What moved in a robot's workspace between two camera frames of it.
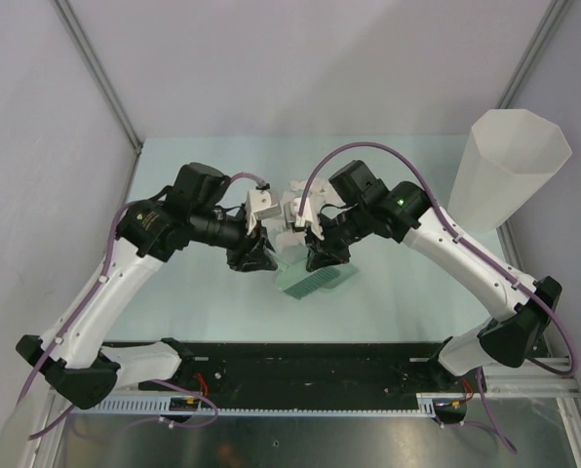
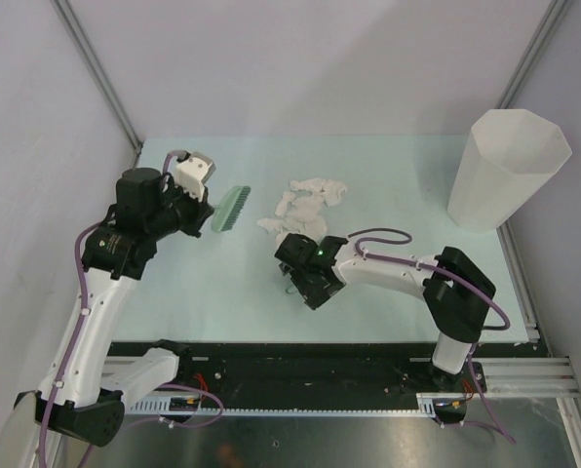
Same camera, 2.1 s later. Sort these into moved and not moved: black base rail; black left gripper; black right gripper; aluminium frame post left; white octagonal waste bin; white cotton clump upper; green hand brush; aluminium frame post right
Moved: green hand brush; black right gripper; black left gripper
Not moved: white cotton clump upper; aluminium frame post right; black base rail; white octagonal waste bin; aluminium frame post left
